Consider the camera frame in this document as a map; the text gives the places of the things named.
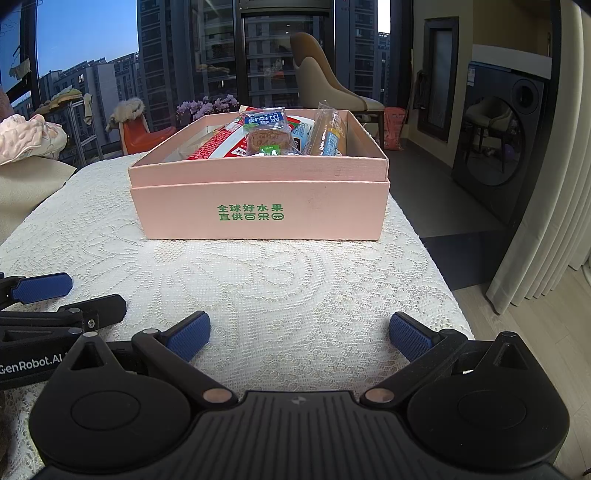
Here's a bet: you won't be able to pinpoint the purple potted flowers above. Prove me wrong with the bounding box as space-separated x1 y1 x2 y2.
176 96 241 124

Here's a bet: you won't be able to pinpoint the long clear biscuit packet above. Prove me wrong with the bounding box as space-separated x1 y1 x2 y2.
302 102 347 157

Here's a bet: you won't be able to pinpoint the pink bag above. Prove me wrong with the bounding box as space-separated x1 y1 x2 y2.
384 107 407 152

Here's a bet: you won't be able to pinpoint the pink fluffy blanket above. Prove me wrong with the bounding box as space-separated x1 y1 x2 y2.
0 114 68 164

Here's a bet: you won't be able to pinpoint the white shelf board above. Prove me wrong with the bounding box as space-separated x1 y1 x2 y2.
472 42 552 79

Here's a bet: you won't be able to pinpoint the orange toy horse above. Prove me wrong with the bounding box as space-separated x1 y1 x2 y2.
106 98 178 155

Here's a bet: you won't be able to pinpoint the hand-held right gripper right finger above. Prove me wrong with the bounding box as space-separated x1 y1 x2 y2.
362 312 529 409

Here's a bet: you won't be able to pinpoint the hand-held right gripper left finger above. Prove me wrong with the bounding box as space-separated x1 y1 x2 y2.
69 310 238 409

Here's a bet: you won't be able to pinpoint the beige brown chair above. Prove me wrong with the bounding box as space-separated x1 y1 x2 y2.
290 31 386 139

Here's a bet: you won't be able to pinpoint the beige cushion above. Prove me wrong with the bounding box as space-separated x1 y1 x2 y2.
0 159 77 245

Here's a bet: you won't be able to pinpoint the cream curtain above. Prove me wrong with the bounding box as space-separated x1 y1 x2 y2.
485 0 591 315

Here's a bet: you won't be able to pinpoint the red white-label snack packet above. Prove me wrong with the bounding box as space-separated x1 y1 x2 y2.
186 128 250 160

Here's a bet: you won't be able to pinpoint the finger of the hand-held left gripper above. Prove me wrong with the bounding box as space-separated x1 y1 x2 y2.
0 294 127 344
0 272 74 310

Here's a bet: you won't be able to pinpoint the balcony drying rack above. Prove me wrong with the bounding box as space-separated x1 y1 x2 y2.
28 85 105 162

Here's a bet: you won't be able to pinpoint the round pastry packet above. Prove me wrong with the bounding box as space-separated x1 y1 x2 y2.
241 107 294 158

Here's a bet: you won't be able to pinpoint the dark washing machine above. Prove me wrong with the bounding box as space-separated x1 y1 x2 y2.
451 60 559 227

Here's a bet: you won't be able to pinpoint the pink cardboard box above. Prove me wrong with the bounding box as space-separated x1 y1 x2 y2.
128 109 391 241

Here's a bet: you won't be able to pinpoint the black framed glass door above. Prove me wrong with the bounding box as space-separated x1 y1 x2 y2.
418 17 460 141

